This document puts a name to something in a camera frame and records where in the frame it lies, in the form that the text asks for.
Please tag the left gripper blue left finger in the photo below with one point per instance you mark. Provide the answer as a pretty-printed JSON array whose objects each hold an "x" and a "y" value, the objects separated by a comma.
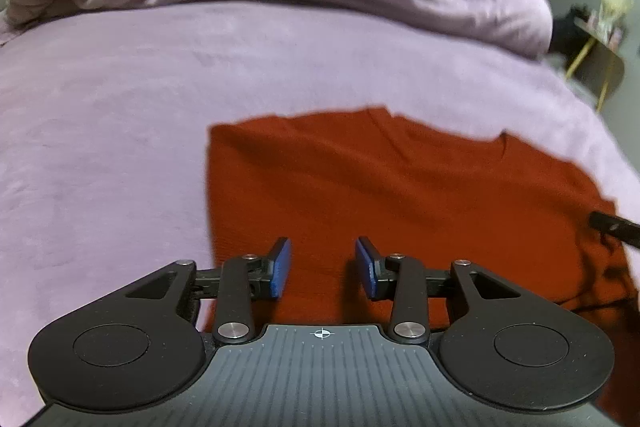
[{"x": 244, "y": 280}]

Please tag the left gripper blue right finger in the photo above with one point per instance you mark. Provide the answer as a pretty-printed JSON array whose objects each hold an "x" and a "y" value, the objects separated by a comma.
[{"x": 402, "y": 281}]

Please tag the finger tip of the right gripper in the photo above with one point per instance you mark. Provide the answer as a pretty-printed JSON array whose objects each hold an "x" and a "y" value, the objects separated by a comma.
[{"x": 624, "y": 230}]

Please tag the red knit cardigan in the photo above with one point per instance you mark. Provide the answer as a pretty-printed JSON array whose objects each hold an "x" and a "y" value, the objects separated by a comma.
[{"x": 324, "y": 180}]

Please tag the black clothes pile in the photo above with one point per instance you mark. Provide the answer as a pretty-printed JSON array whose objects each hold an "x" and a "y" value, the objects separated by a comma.
[{"x": 567, "y": 38}]

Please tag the yellow legged side table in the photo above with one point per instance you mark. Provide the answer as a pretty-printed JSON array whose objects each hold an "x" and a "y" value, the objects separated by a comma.
[{"x": 597, "y": 68}]

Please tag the purple bed sheet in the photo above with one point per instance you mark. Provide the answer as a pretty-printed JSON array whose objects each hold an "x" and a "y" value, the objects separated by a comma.
[{"x": 105, "y": 117}]

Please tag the flower bouquet on table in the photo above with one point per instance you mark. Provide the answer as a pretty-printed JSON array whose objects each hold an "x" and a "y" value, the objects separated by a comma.
[{"x": 608, "y": 15}]

